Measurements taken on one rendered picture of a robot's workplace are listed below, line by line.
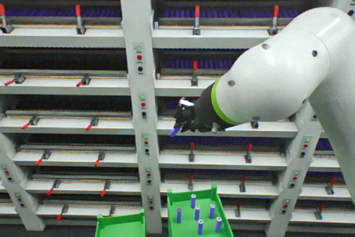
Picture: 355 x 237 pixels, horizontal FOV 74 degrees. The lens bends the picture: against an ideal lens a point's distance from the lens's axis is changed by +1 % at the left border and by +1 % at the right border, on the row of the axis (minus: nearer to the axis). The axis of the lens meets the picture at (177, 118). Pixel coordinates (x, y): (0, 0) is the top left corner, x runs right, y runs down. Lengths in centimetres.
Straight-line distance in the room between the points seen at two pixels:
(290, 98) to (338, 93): 13
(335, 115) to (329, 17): 15
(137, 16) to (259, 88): 63
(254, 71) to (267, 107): 5
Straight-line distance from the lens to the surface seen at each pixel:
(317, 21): 41
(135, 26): 88
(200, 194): 102
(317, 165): 129
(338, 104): 45
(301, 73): 33
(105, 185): 131
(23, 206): 161
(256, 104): 32
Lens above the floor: 126
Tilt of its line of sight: 30 degrees down
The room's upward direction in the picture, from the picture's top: straight up
